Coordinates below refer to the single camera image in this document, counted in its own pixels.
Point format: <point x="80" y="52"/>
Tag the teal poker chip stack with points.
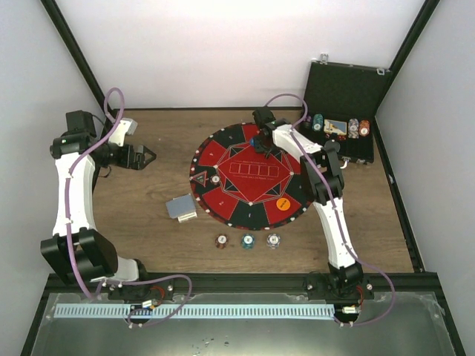
<point x="247" y="241"/>

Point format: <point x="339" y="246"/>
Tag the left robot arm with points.
<point x="76" y="248"/>

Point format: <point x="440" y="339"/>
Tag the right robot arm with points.
<point x="323" y="184"/>

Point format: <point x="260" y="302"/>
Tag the card box in case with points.
<point x="332" y="126"/>

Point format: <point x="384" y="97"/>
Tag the black poker chip case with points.
<point x="343" y="92"/>

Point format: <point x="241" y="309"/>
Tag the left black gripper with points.
<point x="138" y="164"/>

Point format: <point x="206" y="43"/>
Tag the teal chips in case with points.
<point x="317" y="122"/>

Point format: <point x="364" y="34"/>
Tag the black round button in case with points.
<point x="332" y="145"/>

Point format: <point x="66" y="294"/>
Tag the red poker chip stack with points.
<point x="221" y="241"/>

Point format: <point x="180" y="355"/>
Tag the grey chips in case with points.
<point x="353" y="127"/>

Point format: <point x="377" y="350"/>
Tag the orange chips in case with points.
<point x="364" y="128"/>

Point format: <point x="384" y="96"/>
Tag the round red black poker mat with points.
<point x="250" y="184"/>

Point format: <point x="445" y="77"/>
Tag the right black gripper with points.
<point x="258" y="147"/>

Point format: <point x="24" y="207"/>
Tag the light blue slotted rail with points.
<point x="199" y="311"/>

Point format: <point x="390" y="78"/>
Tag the orange round blind button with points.
<point x="283" y="204"/>

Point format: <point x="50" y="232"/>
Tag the white card deck box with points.
<point x="186" y="217"/>

